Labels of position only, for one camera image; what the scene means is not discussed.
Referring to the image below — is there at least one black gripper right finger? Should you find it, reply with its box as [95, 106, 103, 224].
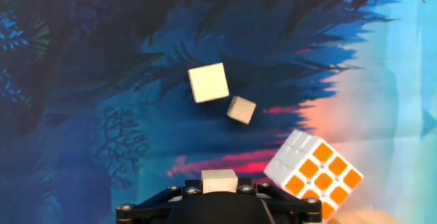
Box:
[235, 178, 324, 224]

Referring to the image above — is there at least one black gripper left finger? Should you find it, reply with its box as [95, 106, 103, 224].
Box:
[115, 179, 203, 224]

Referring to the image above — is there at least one rubiks cube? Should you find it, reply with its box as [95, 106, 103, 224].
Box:
[263, 128, 365, 223]

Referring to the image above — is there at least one medium wooden cube block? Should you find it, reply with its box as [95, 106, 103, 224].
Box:
[186, 61, 231, 104]
[200, 168, 240, 195]

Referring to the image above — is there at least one tiny wooden cube block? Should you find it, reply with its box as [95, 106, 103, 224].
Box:
[225, 95, 258, 126]

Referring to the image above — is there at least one forest sunset print cloth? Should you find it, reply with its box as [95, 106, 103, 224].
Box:
[0, 0, 437, 224]

